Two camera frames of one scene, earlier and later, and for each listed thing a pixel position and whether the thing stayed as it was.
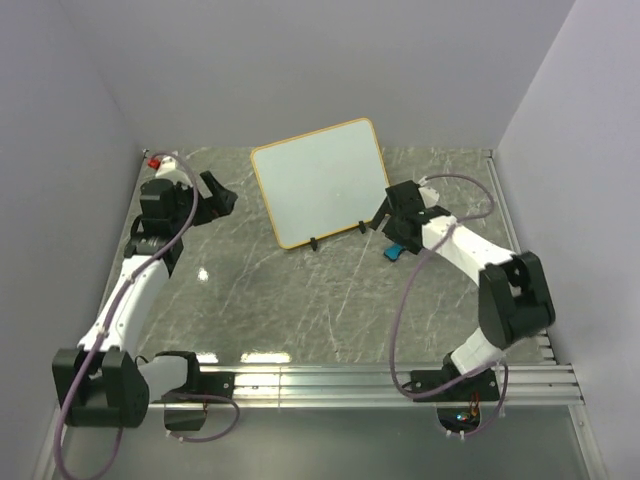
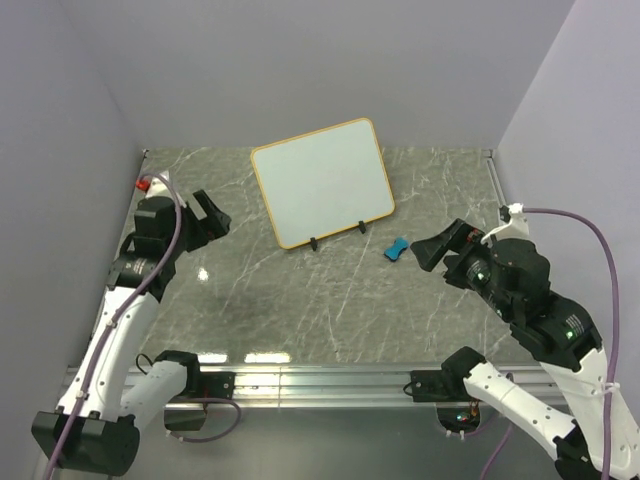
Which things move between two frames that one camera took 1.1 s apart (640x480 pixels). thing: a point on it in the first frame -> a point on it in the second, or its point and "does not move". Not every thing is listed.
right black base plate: (480, 387) does not move
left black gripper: (219, 204) -> (204, 231)
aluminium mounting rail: (524, 387) does not move
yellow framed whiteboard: (322, 182) does not move
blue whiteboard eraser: (393, 252) does not move
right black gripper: (385, 210) -> (458, 234)
